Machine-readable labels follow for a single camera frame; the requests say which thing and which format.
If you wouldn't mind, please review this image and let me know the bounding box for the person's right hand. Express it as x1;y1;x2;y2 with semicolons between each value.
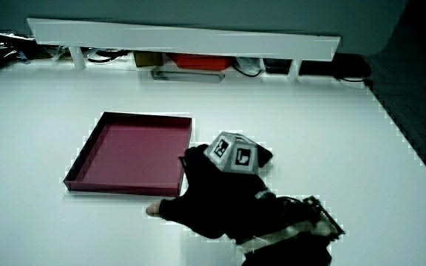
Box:
145;131;275;241

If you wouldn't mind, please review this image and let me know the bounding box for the maroon shallow tray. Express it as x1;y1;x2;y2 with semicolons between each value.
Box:
63;111;193;197

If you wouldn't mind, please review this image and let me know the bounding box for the grey flat metal stand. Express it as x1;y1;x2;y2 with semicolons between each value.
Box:
150;66;226;84

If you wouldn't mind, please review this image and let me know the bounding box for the orange box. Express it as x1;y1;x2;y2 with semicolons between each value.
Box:
169;53;235;72

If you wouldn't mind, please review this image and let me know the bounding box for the white plastic bag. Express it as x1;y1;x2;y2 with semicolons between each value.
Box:
234;56;264;76

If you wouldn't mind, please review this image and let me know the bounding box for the small black box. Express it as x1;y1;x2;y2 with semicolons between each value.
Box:
263;58;294;75

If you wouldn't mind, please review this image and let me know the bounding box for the brown cardboard box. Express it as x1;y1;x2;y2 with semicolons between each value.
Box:
132;51;164;69

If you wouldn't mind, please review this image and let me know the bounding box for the white long shelf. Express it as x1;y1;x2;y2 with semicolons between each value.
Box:
27;17;342;82

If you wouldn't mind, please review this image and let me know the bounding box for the large black device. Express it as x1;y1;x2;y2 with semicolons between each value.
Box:
298;52;373;80

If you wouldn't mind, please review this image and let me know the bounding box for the black cable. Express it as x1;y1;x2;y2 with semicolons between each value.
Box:
337;75;370;83
86;49;129;64

